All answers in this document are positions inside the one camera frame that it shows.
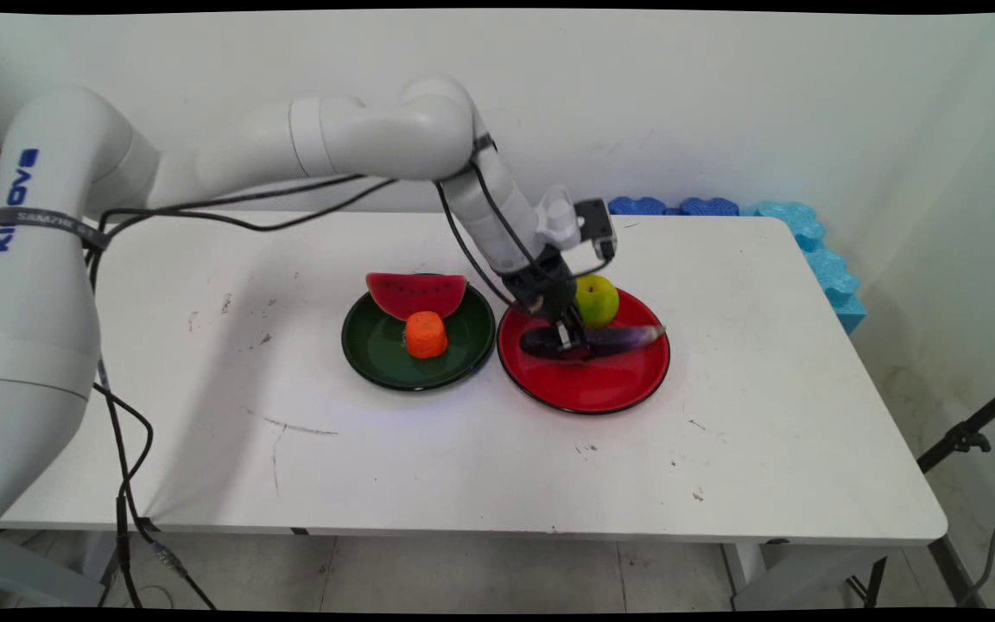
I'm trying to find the toy watermelon slice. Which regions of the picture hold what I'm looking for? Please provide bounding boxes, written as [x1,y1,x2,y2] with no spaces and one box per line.
[366,272,469,322]

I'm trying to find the black tripod stand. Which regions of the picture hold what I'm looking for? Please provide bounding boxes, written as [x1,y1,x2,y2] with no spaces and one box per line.
[843,375,995,609]

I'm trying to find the purple toy eggplant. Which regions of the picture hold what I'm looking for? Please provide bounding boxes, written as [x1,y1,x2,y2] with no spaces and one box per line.
[519,324,668,361]

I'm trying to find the grey velcro cable strap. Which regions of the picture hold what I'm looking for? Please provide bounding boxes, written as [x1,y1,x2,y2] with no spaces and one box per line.
[0,206,111,252]

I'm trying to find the light blue foam mat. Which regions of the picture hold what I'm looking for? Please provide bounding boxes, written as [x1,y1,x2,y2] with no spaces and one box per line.
[741,200,867,335]

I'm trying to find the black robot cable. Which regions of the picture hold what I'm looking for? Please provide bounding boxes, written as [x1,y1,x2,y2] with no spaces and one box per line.
[83,134,615,610]

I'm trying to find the red round plate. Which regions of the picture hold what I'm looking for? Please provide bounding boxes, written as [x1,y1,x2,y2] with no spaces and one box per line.
[497,285,672,416]

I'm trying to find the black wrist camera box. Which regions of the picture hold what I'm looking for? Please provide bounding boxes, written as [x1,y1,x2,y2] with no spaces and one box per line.
[574,198,618,262]

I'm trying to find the green toy apple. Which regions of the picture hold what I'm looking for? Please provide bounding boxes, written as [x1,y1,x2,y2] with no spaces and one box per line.
[574,274,621,328]

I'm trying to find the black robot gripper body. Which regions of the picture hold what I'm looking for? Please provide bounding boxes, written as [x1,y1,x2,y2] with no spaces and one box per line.
[500,246,582,314]

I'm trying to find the dark blue foam mat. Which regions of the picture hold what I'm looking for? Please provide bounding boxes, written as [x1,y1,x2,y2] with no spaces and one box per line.
[605,196,669,216]
[675,197,741,217]

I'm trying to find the orange toy fruit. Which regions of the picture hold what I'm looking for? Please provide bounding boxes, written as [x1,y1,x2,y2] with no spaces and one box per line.
[404,311,450,360]

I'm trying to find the dark green round plate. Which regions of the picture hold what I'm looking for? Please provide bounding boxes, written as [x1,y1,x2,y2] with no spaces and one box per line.
[342,275,498,392]

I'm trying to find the white table leg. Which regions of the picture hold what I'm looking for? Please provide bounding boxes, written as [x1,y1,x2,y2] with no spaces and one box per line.
[720,542,768,597]
[74,529,133,607]

